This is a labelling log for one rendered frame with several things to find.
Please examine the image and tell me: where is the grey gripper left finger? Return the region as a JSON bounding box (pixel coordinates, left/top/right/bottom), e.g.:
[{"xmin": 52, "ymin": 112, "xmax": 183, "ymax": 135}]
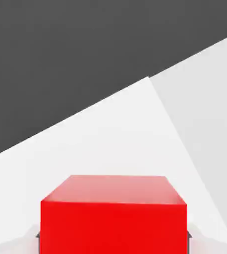
[{"xmin": 0, "ymin": 223, "xmax": 42, "ymax": 254}]

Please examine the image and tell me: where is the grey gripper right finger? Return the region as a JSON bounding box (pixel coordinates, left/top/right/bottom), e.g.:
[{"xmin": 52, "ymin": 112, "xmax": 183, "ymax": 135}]
[{"xmin": 186, "ymin": 221, "xmax": 227, "ymax": 254}]

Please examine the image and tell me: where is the small red cube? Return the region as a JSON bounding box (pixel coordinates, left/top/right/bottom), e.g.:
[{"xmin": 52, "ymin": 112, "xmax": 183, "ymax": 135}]
[{"xmin": 40, "ymin": 174, "xmax": 187, "ymax": 254}]

